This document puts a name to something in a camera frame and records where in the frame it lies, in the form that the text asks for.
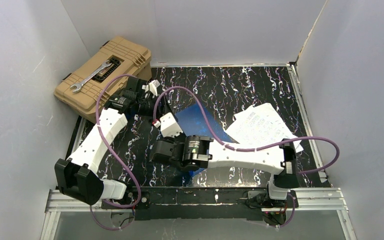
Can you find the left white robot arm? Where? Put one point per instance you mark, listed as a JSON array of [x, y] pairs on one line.
[[77, 176]]

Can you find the silver open-end wrench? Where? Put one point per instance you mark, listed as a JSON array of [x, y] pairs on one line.
[[76, 87]]

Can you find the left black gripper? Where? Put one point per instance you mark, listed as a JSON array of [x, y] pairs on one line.
[[140, 88]]

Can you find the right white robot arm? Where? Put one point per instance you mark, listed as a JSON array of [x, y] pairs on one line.
[[203, 152]]

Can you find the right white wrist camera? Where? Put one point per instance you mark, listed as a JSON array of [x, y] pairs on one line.
[[168, 126]]

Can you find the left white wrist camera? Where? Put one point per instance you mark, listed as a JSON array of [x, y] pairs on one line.
[[151, 89]]

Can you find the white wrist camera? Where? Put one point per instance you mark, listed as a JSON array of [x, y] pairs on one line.
[[168, 126], [151, 89]]

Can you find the tan plastic toolbox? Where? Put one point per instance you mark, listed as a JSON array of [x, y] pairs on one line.
[[126, 57]]

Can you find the white printed paper files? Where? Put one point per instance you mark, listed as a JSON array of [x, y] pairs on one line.
[[259, 126]]

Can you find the blue plastic folder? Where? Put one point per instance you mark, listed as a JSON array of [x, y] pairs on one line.
[[192, 122]]

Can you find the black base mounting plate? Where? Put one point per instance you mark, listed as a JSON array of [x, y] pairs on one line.
[[250, 203]]

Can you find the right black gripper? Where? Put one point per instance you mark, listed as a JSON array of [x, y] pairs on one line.
[[158, 150]]

